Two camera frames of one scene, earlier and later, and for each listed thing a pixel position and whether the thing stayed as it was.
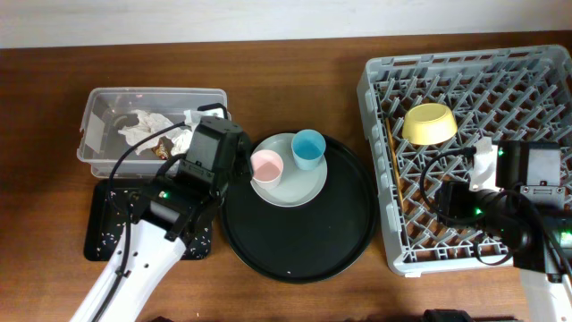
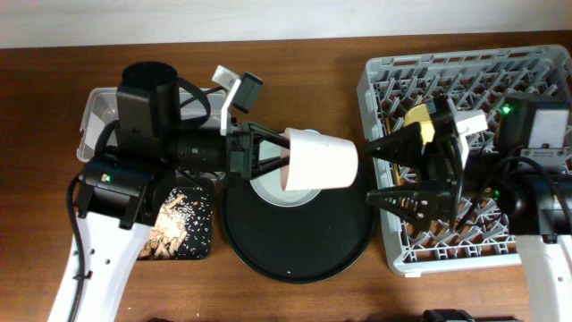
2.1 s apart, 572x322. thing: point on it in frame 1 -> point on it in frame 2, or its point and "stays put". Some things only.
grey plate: x=297 y=187 stays put
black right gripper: x=447 y=199 -> x=434 y=197
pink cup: x=266 y=168 -> x=317 y=161
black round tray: x=308 y=242 stays put
